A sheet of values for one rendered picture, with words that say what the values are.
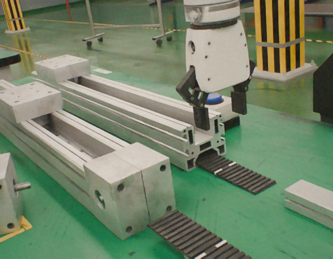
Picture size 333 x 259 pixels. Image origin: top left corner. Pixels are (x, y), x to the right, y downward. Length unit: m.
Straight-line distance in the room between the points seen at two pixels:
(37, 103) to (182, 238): 0.51
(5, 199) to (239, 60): 0.42
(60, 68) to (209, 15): 0.67
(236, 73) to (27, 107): 0.47
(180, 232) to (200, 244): 0.04
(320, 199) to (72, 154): 0.39
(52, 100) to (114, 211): 0.42
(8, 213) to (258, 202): 0.39
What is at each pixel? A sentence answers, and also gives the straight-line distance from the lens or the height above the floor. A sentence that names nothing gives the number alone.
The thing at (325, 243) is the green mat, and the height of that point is 0.78.
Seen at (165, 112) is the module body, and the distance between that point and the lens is 0.90.
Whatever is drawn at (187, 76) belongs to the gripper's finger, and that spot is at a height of 0.97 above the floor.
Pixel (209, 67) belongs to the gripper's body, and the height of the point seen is 0.98.
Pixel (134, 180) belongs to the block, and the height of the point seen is 0.86.
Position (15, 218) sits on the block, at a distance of 0.71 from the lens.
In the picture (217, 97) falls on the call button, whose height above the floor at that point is 0.85.
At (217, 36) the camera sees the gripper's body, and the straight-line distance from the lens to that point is 0.65.
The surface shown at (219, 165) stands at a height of 0.79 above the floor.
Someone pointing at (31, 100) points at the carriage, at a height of 0.90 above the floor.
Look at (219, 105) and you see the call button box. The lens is 0.91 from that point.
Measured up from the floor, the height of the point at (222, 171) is 0.78.
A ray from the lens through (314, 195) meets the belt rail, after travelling 0.63.
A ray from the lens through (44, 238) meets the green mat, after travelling 0.68.
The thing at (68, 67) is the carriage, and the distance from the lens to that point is 1.23.
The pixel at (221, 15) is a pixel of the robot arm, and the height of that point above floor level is 1.06.
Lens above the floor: 1.14
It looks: 22 degrees down
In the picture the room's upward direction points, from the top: 8 degrees counter-clockwise
